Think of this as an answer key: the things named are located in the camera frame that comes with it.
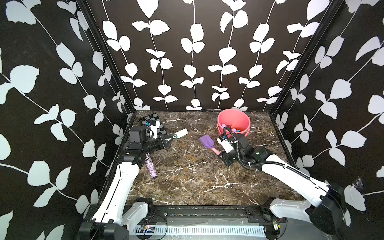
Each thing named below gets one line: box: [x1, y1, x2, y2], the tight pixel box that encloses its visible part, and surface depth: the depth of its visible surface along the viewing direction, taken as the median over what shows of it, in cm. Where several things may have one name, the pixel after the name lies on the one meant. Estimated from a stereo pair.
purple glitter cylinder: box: [145, 153, 158, 179], surface depth 88 cm
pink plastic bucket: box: [217, 108, 251, 137], surface depth 98 cm
